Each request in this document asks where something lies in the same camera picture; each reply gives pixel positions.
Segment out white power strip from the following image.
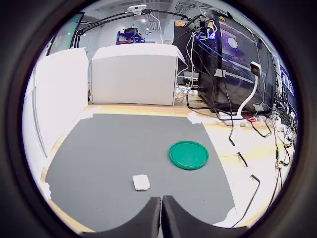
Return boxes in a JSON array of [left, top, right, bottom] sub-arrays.
[[217, 111, 251, 127]]

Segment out black glass computer case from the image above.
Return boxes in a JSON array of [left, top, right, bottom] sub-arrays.
[[172, 9, 276, 114]]

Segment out blue storage shelf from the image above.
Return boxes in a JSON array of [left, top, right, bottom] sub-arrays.
[[117, 27, 146, 45]]

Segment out thin black cable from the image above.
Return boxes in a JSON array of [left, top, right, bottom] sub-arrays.
[[251, 121, 272, 138]]

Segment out computer monitor screen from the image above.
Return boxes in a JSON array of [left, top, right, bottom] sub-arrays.
[[278, 58, 297, 96]]

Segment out dark grey mat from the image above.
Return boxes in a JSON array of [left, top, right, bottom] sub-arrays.
[[46, 113, 236, 234]]

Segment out black taped-down table cable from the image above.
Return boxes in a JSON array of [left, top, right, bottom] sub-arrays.
[[227, 119, 261, 229]]

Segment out white cardboard box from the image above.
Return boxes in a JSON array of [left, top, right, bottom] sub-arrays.
[[90, 44, 185, 106]]

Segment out white hanging cable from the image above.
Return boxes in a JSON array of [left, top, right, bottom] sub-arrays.
[[148, 12, 164, 45]]

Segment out blue cable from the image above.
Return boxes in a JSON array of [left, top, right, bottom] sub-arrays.
[[197, 37, 251, 75]]

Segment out white masking tape piece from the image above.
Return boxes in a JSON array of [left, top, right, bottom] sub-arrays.
[[80, 106, 101, 121], [224, 207, 237, 221], [187, 111, 204, 124], [41, 182, 53, 199]]

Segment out white gooseneck camera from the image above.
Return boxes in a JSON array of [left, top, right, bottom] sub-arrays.
[[234, 60, 261, 124]]

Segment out small white plastic terminal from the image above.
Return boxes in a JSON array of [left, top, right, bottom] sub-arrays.
[[132, 174, 151, 192]]

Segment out white partition box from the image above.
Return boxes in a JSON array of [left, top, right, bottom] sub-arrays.
[[22, 85, 49, 162], [34, 47, 89, 159]]

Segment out black boom stand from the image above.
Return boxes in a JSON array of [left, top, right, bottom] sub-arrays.
[[74, 8, 199, 48]]

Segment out white overhead webcam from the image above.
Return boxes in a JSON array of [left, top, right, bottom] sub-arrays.
[[127, 4, 147, 12]]

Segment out round green lid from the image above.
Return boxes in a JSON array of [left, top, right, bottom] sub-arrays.
[[168, 140, 210, 171]]

